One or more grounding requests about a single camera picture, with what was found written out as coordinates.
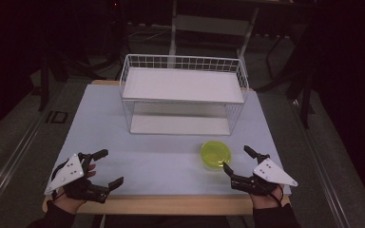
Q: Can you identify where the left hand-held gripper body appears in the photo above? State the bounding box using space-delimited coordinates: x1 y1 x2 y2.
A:
44 152 110 204

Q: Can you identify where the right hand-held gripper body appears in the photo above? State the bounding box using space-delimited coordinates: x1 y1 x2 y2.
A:
230 154 298 197

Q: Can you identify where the yellow-green plastic plate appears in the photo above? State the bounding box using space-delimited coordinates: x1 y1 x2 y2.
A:
200 140 232 171

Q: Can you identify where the white wire shelf rack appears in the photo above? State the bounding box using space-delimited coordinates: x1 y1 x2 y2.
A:
118 53 250 137

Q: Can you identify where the person's right hand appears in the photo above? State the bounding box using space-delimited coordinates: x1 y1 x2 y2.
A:
249 184 284 210

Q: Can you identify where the person's left hand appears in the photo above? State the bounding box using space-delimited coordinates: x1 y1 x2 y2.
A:
52 162 97 215

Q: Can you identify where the black tripod stand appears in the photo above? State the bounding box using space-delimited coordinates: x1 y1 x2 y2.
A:
255 31 315 129

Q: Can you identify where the metal stand frame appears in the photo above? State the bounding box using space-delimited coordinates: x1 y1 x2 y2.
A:
167 0 261 69

